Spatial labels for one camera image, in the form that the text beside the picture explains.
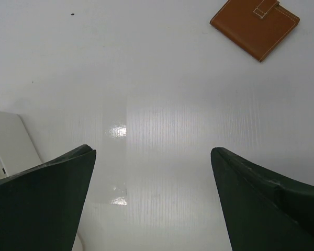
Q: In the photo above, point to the brown leather card holder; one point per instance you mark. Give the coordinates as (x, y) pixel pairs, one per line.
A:
(257, 27)

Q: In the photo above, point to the white oblong plastic tray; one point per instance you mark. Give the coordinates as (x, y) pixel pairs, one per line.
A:
(17, 152)

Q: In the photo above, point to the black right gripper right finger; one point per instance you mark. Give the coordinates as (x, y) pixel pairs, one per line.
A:
(263, 210)

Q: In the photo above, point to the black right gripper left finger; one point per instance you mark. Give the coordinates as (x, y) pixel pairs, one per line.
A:
(40, 208)

